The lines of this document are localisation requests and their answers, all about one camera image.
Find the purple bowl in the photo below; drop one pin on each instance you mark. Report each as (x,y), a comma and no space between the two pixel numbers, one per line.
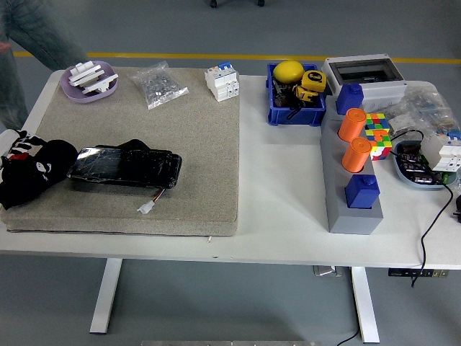
(72,92)

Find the black rag with red patch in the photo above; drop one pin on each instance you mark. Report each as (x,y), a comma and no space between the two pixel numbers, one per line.
(36,180)

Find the clear bag of screws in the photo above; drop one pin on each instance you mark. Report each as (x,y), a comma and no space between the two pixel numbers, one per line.
(158,84)

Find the orange cylinder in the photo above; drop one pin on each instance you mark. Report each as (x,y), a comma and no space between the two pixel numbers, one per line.
(354,155)
(351,126)

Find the white circuit breaker blue switch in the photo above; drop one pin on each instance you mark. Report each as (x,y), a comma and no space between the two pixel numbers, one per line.
(221,81)

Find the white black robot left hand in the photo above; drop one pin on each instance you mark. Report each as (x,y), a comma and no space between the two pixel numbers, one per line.
(25,142)

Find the grey distribution box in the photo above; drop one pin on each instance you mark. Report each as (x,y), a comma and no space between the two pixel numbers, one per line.
(378,90)

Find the grey-brown mat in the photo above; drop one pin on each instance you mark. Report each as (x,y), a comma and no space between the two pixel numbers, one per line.
(144,126)

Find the light blue bowl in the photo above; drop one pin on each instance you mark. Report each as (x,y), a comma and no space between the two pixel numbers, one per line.
(405,176)

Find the yellow ball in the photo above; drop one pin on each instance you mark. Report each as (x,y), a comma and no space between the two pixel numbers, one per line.
(288,71)

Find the grey block holder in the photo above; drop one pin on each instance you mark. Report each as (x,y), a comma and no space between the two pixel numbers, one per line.
(354,221)

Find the person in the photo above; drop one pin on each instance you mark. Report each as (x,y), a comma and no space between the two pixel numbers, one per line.
(39,32)

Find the black plug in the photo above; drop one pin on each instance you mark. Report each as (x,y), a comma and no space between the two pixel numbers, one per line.
(458,205)

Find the white circuit breaker row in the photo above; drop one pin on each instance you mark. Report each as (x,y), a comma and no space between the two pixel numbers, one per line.
(443,151)

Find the blue block with knob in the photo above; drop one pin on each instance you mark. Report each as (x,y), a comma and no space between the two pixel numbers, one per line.
(349,99)
(362,192)

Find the yellow tape measure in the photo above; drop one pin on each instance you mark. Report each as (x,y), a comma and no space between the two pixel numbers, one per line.
(314,81)

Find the metal bracket under table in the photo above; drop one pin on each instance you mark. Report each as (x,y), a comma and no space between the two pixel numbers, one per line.
(326,271)

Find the white plastic part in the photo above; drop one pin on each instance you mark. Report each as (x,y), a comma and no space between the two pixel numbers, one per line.
(84,71)
(102,83)

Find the clear bags of parts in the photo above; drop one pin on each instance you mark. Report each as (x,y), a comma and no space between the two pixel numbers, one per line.
(428,108)

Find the black film-wrapped panel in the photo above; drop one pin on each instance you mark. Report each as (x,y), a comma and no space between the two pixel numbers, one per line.
(119,166)

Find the black desk control panel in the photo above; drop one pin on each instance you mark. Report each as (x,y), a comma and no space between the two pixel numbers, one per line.
(417,273)

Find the white table leg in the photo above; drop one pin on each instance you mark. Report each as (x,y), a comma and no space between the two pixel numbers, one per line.
(104,299)
(365,306)

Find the blue plastic bin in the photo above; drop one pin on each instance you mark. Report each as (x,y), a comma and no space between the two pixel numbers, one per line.
(299,117)

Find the colourful puzzle cube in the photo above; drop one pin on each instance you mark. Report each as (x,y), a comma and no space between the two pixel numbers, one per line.
(380,140)

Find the yellow black tool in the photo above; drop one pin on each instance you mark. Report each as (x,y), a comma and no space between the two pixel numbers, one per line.
(305,94)

